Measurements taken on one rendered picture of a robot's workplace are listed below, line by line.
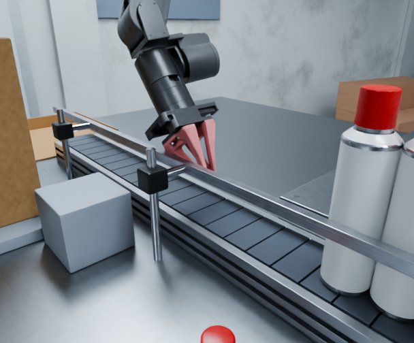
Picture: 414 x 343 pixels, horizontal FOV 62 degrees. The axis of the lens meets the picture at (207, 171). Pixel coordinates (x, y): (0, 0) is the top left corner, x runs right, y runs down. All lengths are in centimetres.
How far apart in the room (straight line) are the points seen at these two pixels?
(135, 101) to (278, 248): 266
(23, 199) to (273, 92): 339
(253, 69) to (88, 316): 331
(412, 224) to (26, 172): 51
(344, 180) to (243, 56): 321
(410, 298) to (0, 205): 54
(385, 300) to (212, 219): 24
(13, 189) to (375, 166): 49
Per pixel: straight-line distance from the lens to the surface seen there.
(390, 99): 32
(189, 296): 44
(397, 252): 33
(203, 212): 51
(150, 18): 53
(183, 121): 48
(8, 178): 59
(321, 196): 59
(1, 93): 56
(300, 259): 43
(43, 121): 124
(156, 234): 47
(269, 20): 368
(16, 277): 53
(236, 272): 44
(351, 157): 33
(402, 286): 37
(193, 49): 56
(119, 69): 295
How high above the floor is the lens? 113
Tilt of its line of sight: 23 degrees down
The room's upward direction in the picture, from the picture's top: straight up
